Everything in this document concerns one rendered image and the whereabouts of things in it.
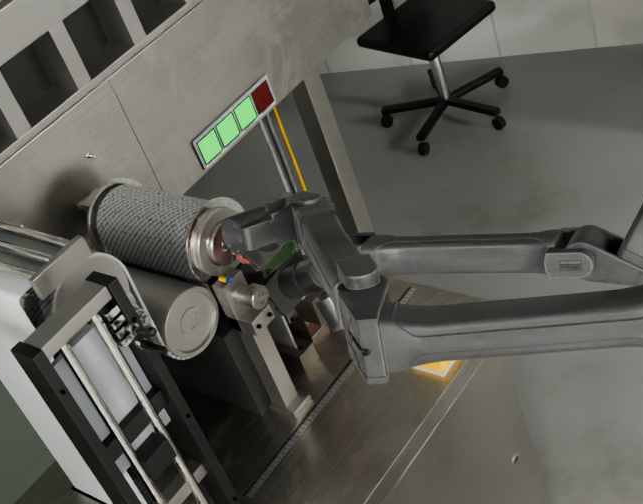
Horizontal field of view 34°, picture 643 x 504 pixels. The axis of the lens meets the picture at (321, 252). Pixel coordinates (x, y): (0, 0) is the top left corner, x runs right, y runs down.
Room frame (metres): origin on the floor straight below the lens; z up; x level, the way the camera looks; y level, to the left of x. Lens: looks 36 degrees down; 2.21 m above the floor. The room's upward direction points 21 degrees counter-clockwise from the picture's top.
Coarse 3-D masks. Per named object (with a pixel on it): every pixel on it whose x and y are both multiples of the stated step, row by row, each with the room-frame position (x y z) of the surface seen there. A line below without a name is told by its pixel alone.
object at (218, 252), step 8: (216, 224) 1.46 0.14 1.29; (216, 232) 1.44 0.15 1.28; (208, 240) 1.44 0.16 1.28; (216, 240) 1.44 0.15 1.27; (208, 248) 1.44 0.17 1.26; (216, 248) 1.43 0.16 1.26; (224, 248) 1.45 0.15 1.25; (216, 256) 1.43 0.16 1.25; (224, 256) 1.44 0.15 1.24; (232, 256) 1.45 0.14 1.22; (224, 264) 1.43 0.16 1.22
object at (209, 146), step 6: (210, 132) 1.91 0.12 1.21; (204, 138) 1.90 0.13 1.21; (210, 138) 1.91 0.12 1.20; (216, 138) 1.92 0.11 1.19; (198, 144) 1.89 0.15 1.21; (204, 144) 1.89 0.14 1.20; (210, 144) 1.90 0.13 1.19; (216, 144) 1.91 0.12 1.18; (204, 150) 1.89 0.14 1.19; (210, 150) 1.90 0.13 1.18; (216, 150) 1.91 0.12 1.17; (204, 156) 1.89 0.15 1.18; (210, 156) 1.90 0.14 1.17
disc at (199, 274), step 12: (204, 204) 1.47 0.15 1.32; (216, 204) 1.48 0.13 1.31; (228, 204) 1.50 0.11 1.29; (204, 216) 1.46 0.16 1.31; (192, 228) 1.44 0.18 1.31; (192, 240) 1.43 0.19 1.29; (192, 252) 1.43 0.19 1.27; (192, 264) 1.42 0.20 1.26; (240, 264) 1.48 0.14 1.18; (204, 276) 1.43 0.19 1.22; (216, 276) 1.44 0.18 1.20
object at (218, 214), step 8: (216, 208) 1.48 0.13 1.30; (224, 208) 1.48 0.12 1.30; (208, 216) 1.46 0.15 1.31; (216, 216) 1.46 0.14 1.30; (224, 216) 1.47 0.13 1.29; (96, 224) 1.62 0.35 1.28; (200, 224) 1.45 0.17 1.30; (208, 224) 1.45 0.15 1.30; (200, 232) 1.44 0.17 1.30; (208, 232) 1.44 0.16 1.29; (200, 240) 1.43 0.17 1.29; (200, 248) 1.43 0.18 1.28; (200, 256) 1.42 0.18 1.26; (208, 256) 1.43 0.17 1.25; (200, 264) 1.42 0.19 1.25; (208, 264) 1.43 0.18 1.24; (216, 264) 1.45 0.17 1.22; (232, 264) 1.46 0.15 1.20; (208, 272) 1.42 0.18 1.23; (216, 272) 1.43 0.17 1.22; (224, 272) 1.44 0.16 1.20
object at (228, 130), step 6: (228, 120) 1.95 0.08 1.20; (234, 120) 1.96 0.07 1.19; (216, 126) 1.93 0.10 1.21; (222, 126) 1.93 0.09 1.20; (228, 126) 1.94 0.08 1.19; (234, 126) 1.95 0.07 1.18; (222, 132) 1.93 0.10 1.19; (228, 132) 1.94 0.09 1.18; (234, 132) 1.95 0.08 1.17; (222, 138) 1.93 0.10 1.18; (228, 138) 1.94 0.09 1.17
